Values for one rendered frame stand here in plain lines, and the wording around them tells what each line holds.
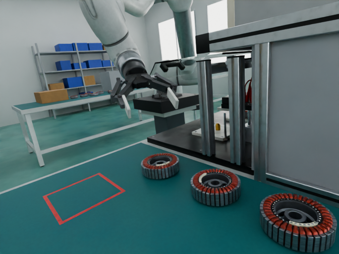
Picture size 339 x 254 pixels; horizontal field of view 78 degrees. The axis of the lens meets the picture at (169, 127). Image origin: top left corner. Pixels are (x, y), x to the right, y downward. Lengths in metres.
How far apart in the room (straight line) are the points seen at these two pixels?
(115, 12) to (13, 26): 6.63
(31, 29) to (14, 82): 1.51
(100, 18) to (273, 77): 0.51
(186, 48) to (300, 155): 1.07
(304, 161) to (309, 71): 0.18
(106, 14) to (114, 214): 0.55
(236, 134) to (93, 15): 0.54
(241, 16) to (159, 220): 0.54
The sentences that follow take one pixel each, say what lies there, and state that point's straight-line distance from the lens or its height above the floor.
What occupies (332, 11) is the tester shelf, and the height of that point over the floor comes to 1.10.
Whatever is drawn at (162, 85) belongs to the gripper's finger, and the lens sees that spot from 0.65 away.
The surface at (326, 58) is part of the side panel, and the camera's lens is 0.48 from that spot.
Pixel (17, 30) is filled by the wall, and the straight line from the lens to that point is 7.31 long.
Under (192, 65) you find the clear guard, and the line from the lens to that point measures 0.91.
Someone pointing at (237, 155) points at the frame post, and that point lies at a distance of 0.60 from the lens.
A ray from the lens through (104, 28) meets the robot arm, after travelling 0.74.
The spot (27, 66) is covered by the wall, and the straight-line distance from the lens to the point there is 7.20.
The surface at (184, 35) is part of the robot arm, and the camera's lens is 1.38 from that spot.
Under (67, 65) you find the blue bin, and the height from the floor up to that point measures 1.40.
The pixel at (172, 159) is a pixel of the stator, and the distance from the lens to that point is 0.63.
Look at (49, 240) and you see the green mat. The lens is 0.51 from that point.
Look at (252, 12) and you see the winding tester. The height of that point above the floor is 1.15.
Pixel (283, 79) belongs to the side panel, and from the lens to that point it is 0.50.
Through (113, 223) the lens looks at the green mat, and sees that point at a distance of 0.49.
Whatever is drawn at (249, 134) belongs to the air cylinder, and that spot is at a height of 0.80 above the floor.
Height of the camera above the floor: 1.04
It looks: 16 degrees down
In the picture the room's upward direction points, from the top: 6 degrees counter-clockwise
